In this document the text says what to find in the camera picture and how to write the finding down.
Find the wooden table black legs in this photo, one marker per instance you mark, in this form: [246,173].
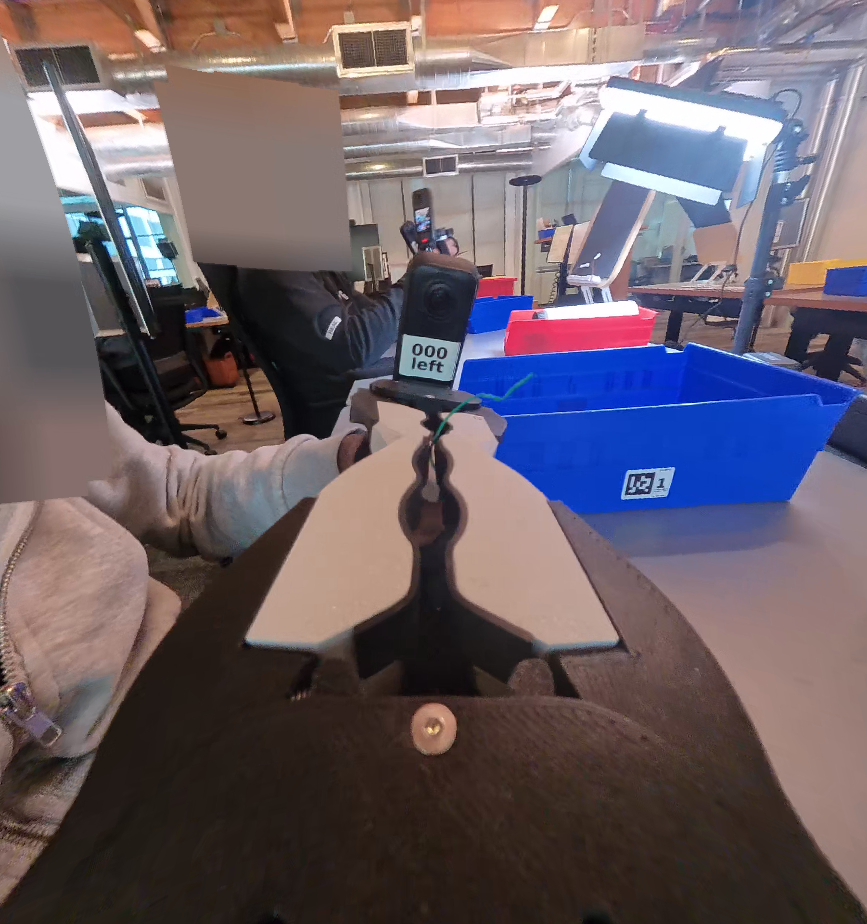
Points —
[837,303]
[693,290]

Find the black light stand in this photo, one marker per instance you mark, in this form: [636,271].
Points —
[755,289]

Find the wall air vent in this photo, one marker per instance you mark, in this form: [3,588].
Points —
[372,49]
[441,164]
[58,65]

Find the silver air duct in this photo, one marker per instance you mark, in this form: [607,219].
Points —
[477,61]

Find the blue yellow crates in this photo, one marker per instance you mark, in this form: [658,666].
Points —
[859,280]

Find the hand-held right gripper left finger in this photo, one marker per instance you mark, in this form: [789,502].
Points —
[332,563]

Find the black handheld camera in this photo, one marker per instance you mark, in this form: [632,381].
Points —
[423,213]

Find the person's left hand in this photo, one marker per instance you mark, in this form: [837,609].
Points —
[353,451]

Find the person's grey hoodie torso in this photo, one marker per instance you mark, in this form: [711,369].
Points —
[80,613]

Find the black floor bin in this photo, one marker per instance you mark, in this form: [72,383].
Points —
[866,426]

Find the red plastic bin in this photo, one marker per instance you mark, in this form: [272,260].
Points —
[495,287]
[578,336]

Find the black office chair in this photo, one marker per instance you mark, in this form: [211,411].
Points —
[166,361]

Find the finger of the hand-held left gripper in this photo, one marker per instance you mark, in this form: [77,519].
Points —
[394,429]
[473,429]

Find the LED light panel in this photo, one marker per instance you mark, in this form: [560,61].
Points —
[664,155]

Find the black panel wooden rim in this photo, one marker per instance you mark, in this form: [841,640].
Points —
[610,231]

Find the orange bag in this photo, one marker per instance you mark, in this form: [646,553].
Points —
[223,369]

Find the white oblong object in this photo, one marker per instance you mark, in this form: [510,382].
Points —
[592,310]

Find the person's left forearm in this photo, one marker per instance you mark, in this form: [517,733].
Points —
[224,491]

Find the black floor lamp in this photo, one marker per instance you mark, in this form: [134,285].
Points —
[525,238]

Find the black boom pole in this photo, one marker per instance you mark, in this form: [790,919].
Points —
[94,193]

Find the blue plastic bin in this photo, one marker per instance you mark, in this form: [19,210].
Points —
[495,314]
[693,447]

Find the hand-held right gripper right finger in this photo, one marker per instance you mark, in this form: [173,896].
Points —
[534,563]

